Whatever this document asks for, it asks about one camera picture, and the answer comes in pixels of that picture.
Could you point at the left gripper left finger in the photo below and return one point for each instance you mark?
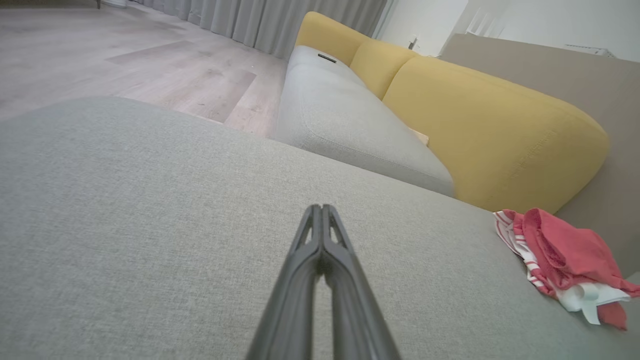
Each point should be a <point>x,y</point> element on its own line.
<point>295,300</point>

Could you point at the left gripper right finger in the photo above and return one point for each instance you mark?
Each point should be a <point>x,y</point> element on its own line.
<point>355,310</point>

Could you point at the red shorts with white stripe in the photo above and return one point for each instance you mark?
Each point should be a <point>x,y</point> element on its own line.
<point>565,250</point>

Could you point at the grey fabric ottoman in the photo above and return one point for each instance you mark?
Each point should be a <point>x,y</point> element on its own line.
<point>150,225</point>

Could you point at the small beige tag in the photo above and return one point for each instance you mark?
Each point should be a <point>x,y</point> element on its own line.
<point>420,137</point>

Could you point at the grey sofa seat cushion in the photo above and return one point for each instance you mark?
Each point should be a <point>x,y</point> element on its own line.
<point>340,120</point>

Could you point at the large yellow sofa back cushion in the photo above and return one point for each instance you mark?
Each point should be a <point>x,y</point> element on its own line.
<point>500,135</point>

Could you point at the small black remote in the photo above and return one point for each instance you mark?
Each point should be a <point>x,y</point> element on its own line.
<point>327,58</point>

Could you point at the grey pleated curtain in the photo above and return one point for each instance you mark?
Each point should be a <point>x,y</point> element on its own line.
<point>260,22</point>

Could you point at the taupe panel behind sofa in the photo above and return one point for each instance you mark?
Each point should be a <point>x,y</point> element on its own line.
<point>620,100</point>

